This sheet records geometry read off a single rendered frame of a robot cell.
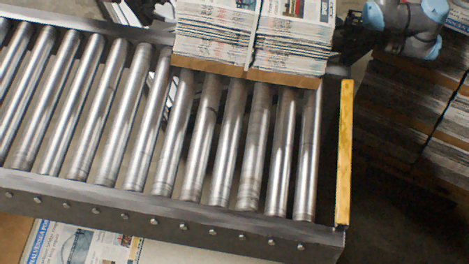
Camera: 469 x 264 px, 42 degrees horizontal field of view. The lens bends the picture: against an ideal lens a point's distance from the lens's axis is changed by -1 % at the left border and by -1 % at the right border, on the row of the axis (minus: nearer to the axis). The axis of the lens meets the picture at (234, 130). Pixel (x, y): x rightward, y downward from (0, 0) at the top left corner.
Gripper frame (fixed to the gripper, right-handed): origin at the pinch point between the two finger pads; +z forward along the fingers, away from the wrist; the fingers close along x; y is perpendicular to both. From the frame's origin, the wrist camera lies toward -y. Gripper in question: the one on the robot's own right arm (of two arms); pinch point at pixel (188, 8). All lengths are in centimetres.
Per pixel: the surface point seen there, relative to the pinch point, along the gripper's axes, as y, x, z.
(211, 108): -0.3, -33.2, 12.2
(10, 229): -80, -38, -51
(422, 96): -26, 9, 76
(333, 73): -0.1, -14.2, 41.7
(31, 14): -0.2, -12.7, -40.3
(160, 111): -0.9, -36.4, 0.3
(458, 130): -35, 5, 91
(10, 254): -80, -47, -48
